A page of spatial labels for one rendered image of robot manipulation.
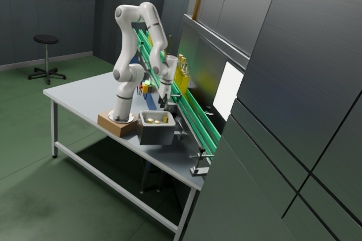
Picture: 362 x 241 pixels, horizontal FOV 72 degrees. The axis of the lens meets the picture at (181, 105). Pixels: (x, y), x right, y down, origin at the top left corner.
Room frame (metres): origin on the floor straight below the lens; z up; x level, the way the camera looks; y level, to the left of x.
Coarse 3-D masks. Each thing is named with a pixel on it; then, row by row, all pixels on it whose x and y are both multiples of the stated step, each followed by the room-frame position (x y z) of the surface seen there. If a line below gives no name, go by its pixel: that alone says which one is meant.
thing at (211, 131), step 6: (162, 54) 2.44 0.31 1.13; (162, 60) 2.41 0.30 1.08; (186, 90) 1.73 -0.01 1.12; (186, 96) 1.71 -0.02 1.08; (192, 96) 1.63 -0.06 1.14; (192, 102) 1.60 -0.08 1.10; (192, 108) 1.57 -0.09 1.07; (198, 108) 1.50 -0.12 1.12; (198, 114) 1.48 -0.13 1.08; (204, 114) 1.41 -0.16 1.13; (204, 120) 1.39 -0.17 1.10; (204, 126) 1.37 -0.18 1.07; (210, 126) 1.31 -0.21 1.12; (210, 132) 1.30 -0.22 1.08; (216, 132) 1.24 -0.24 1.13; (216, 138) 1.22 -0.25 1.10; (216, 144) 1.20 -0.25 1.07
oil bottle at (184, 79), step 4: (184, 72) 1.72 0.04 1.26; (180, 76) 1.73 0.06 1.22; (184, 76) 1.70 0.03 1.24; (188, 76) 1.71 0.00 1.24; (180, 80) 1.72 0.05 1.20; (184, 80) 1.70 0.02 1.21; (188, 80) 1.71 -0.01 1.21; (180, 84) 1.70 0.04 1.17; (184, 84) 1.70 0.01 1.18; (180, 88) 1.70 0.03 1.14; (184, 88) 1.71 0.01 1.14; (184, 92) 1.71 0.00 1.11; (184, 96) 1.72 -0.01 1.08
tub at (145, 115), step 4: (140, 112) 1.43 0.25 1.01; (144, 112) 1.47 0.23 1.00; (148, 112) 1.48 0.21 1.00; (152, 112) 1.49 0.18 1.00; (156, 112) 1.50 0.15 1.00; (160, 112) 1.51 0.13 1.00; (164, 112) 1.53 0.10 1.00; (168, 112) 1.53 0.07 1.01; (144, 116) 1.47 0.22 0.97; (148, 116) 1.48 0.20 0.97; (152, 116) 1.49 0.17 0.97; (156, 116) 1.50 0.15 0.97; (160, 116) 1.51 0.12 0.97; (168, 116) 1.52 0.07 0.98; (144, 120) 1.46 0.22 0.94; (160, 120) 1.51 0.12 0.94; (168, 120) 1.50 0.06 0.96; (172, 120) 1.44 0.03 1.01; (144, 124) 1.32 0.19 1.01; (148, 124) 1.32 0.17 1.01; (152, 124) 1.33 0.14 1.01; (156, 124) 1.34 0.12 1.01; (160, 124) 1.35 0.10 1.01; (164, 124) 1.37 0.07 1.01; (168, 124) 1.38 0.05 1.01; (172, 124) 1.39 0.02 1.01
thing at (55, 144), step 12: (84, 120) 1.67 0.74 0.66; (60, 144) 1.83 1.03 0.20; (72, 156) 1.72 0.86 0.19; (108, 180) 1.54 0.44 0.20; (180, 180) 1.28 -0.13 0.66; (120, 192) 1.48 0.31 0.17; (192, 192) 1.23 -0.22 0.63; (144, 204) 1.40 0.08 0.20; (192, 204) 1.25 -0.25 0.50; (156, 216) 1.32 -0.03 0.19; (180, 228) 1.23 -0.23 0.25
